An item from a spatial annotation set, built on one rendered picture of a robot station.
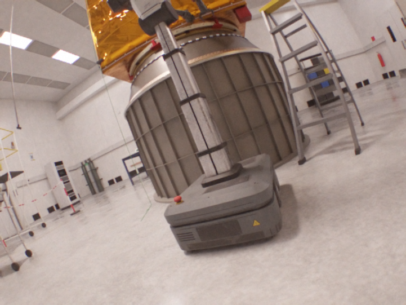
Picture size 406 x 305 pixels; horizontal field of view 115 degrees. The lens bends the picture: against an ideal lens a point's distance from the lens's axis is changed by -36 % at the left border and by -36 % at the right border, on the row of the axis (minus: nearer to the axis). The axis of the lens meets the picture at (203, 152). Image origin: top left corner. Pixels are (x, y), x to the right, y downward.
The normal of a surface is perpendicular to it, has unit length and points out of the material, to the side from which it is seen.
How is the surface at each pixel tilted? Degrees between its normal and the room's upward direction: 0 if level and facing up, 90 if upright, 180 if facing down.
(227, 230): 90
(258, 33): 90
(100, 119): 90
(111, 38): 86
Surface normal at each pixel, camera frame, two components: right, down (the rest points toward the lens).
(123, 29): -0.15, 0.11
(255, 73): 0.43, -0.11
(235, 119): 0.08, 0.04
